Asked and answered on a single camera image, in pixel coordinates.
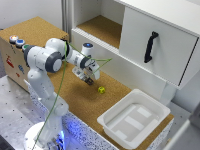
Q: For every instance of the white plastic box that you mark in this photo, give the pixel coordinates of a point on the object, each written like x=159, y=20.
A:
x=135, y=118

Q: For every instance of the red button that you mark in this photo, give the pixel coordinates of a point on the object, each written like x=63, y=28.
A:
x=13, y=39

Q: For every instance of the white cabinet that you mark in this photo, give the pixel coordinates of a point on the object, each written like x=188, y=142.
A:
x=110, y=40

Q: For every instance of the green button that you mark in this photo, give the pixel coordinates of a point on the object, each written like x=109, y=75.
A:
x=24, y=47

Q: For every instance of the blue button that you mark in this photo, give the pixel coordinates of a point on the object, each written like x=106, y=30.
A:
x=19, y=42

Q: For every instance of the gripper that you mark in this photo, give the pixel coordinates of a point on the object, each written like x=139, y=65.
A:
x=84, y=72

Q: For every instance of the yellow block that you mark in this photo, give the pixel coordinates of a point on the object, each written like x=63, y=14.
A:
x=101, y=90

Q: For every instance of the white sliding door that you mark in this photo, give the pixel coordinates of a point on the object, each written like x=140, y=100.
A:
x=160, y=45

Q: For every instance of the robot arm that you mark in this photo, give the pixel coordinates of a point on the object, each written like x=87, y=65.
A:
x=41, y=83

